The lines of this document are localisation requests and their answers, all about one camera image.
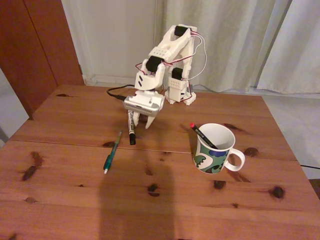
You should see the white marker black cap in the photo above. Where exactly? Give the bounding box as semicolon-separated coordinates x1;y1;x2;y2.
126;109;137;146

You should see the green transparent pen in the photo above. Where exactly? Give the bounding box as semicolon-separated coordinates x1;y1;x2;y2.
103;129;124;175

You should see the black pen red cap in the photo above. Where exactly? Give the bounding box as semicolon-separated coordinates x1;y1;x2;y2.
189;122;220;150

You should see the white mug green blue pattern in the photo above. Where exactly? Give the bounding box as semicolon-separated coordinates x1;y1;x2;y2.
192;122;246;174

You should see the cream curtain panel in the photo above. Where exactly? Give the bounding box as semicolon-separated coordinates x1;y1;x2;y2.
154;0;292;94

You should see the brown wooden cabinet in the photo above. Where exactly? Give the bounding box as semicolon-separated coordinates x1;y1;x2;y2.
0;0;85;121

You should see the white curtain panel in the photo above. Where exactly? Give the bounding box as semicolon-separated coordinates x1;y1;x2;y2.
257;0;320;95

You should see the silver camera box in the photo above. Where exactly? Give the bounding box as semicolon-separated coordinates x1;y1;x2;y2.
123;95;161;116

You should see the black camera cable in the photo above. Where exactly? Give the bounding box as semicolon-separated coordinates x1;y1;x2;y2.
106;84;136;101

